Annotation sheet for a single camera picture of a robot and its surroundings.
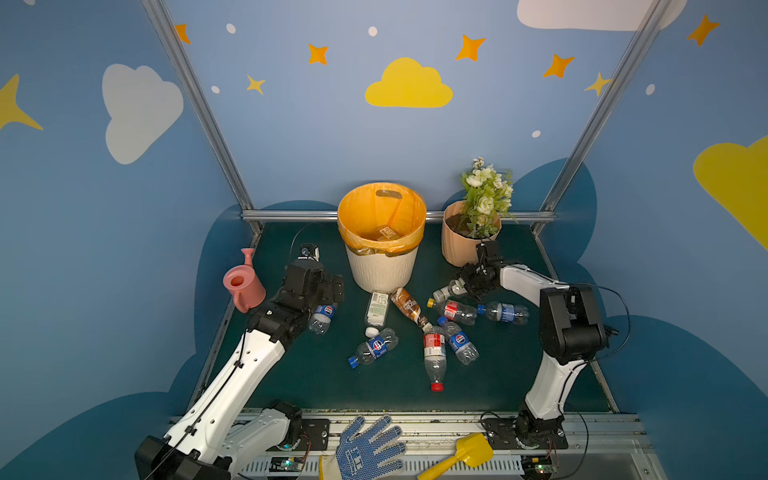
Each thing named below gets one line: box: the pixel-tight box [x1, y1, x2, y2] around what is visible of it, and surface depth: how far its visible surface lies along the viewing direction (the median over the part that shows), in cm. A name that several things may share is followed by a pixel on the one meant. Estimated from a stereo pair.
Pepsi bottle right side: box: [477, 301, 530, 326], surface depth 95 cm
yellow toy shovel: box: [417, 432, 494, 480], surface depth 73 cm
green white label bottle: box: [364, 292, 389, 338], surface depth 95 cm
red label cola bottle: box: [424, 326, 447, 392], surface depth 85 cm
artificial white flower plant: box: [461, 156, 519, 239], surface depth 97 cm
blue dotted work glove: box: [336, 415, 406, 480], surface depth 73 cm
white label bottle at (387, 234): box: [378, 226, 400, 240], surface depth 106 cm
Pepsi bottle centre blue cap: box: [348, 329, 399, 369], surface depth 87 cm
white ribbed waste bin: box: [345, 244, 419, 293], surface depth 91 cm
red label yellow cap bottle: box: [427, 298, 478, 326], surface depth 95 cm
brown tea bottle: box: [390, 288, 433, 332], surface depth 95 cm
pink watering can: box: [223, 248, 266, 313], surface depth 92 cm
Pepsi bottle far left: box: [309, 302, 338, 335], surface depth 93 cm
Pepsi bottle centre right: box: [438, 316, 479, 365], surface depth 88 cm
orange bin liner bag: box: [337, 182, 427, 256], surface depth 97 cm
